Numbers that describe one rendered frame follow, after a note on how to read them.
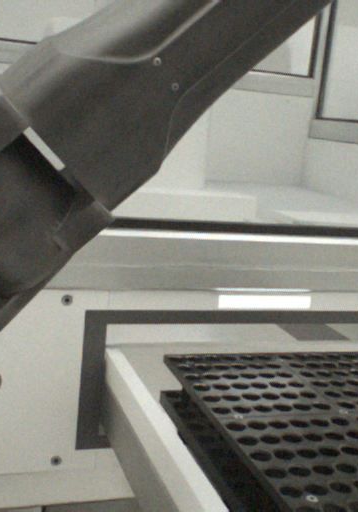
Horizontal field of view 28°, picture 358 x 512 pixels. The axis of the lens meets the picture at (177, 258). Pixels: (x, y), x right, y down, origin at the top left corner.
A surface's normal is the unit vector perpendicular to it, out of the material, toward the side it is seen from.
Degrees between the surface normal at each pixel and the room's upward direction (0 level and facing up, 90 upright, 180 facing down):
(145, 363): 90
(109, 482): 90
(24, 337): 90
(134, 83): 101
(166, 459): 90
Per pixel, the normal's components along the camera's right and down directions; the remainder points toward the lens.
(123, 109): 0.28, 0.41
